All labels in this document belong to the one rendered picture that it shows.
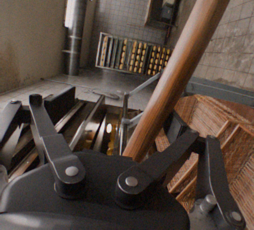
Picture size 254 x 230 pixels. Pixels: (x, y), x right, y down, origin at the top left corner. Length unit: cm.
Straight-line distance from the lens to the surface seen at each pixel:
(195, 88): 62
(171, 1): 488
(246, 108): 87
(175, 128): 16
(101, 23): 535
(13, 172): 95
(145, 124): 17
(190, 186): 77
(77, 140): 87
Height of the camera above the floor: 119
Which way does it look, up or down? 3 degrees down
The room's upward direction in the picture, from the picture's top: 80 degrees counter-clockwise
